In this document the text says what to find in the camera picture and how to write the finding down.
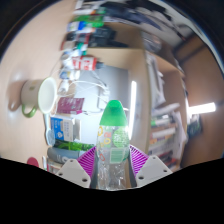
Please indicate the clear green-capped drink bottle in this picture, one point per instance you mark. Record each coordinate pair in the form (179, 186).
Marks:
(112, 143)

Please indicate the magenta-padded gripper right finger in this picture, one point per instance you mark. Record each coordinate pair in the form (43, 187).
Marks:
(151, 168)

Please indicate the blue plastic bag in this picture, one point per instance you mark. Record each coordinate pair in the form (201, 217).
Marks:
(63, 155)

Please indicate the ceiling light tube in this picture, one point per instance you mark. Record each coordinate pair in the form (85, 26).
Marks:
(201, 108)

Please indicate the dark green bottle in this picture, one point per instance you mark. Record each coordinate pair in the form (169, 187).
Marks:
(73, 145)

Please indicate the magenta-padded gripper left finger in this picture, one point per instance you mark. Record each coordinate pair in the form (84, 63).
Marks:
(71, 170)

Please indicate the green container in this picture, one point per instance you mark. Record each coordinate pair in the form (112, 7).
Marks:
(90, 18)

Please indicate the flat round red coaster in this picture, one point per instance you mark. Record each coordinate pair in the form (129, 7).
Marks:
(32, 162)

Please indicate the wooden shelf unit with books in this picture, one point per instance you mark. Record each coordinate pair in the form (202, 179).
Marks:
(166, 133)

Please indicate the small white blue-labelled bottle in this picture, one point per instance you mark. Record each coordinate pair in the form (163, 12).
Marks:
(81, 27)

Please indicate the magenta packet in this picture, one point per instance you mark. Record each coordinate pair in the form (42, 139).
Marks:
(70, 105)

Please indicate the white and blue carton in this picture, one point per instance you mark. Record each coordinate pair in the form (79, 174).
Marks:
(65, 128)

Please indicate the red and white can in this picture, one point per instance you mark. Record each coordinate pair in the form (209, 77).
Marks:
(85, 62)

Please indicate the white under-shelf light bar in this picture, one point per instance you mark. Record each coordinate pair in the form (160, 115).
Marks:
(133, 110)

